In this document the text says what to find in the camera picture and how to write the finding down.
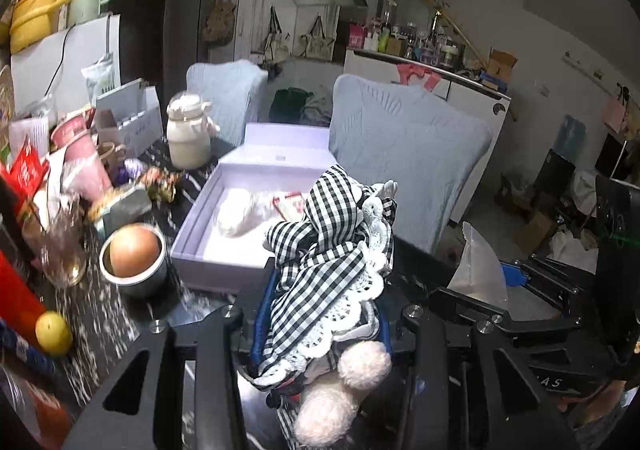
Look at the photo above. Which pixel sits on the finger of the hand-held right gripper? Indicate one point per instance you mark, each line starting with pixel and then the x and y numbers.
pixel 530 327
pixel 512 275

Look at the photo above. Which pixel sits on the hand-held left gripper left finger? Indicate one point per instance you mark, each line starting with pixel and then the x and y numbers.
pixel 256 337

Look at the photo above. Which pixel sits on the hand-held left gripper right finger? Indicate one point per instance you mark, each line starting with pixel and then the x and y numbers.
pixel 425 355

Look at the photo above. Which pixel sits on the clear zip bag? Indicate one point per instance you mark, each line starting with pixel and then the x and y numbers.
pixel 475 265

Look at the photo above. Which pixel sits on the lavender gift box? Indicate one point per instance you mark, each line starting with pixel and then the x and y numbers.
pixel 210 242

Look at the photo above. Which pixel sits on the checkered plush doll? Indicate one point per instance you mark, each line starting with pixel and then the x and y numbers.
pixel 325 255

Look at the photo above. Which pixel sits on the red white snack packet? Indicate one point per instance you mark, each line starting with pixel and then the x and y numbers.
pixel 290 205

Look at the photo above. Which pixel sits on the person's right hand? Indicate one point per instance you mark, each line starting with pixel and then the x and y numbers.
pixel 602 401

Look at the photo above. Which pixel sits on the white plastic bag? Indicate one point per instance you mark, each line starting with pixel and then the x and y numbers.
pixel 575 250

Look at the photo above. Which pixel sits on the brown cardboard box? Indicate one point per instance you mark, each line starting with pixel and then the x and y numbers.
pixel 535 232

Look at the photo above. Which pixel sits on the black box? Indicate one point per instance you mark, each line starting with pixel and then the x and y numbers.
pixel 552 174

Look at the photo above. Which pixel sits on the steel bowl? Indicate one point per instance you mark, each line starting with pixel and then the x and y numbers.
pixel 145 282

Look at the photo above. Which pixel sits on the blue water bottle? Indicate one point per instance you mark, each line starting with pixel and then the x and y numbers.
pixel 571 137

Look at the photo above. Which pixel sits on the brown onion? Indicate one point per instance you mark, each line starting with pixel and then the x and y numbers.
pixel 132 250

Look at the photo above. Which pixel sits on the light blue covered chair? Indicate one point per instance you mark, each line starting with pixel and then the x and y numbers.
pixel 415 139
pixel 225 94

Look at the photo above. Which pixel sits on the gold foil wrapper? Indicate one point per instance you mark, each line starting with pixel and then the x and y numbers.
pixel 160 182

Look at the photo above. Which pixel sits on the grey block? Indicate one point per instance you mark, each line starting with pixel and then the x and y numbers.
pixel 127 207

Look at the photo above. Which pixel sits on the white cabinet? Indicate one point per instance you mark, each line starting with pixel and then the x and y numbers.
pixel 475 92

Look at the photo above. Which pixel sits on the yellow lemon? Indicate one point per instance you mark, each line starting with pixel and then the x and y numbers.
pixel 52 332

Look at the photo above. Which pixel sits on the white ceramic teapot jar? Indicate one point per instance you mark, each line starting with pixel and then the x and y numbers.
pixel 187 144

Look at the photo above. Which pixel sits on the small cardboard box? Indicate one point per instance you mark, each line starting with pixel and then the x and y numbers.
pixel 501 69

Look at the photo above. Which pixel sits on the purple foil wrapper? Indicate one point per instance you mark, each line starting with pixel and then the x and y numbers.
pixel 127 169

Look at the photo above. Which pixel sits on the glass goblet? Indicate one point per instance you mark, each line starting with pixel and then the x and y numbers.
pixel 60 255

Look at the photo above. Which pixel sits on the pink cloth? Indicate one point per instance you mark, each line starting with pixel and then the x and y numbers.
pixel 420 74

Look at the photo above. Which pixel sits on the blue patterned stick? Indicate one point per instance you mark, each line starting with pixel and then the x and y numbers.
pixel 25 347

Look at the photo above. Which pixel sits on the brown mug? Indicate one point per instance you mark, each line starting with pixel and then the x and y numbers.
pixel 112 154

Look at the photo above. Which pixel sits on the grey bag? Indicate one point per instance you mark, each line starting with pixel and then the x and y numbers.
pixel 317 112

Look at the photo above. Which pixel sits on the green bag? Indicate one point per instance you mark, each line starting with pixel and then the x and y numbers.
pixel 290 104

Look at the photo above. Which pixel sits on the white carton of bottles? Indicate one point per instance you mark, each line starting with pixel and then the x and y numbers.
pixel 142 129

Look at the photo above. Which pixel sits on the pink cup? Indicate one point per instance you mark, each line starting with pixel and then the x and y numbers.
pixel 85 164

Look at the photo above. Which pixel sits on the red bottle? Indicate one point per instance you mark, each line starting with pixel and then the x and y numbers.
pixel 15 300

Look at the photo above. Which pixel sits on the row of bottles and jars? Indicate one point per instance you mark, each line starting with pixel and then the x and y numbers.
pixel 410 42

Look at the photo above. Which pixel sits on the bamboo pole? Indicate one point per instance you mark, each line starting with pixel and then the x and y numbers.
pixel 450 19

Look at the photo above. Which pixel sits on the canvas tote bag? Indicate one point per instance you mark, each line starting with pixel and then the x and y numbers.
pixel 272 42
pixel 315 42

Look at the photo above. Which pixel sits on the green white pouch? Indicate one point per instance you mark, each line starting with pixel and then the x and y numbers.
pixel 102 77

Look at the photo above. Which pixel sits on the brown hanging bag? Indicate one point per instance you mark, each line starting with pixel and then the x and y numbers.
pixel 219 22

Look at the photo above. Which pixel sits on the white fridge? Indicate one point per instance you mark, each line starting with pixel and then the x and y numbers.
pixel 55 59

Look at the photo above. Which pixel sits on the yellow pot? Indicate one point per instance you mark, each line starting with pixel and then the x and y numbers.
pixel 30 24

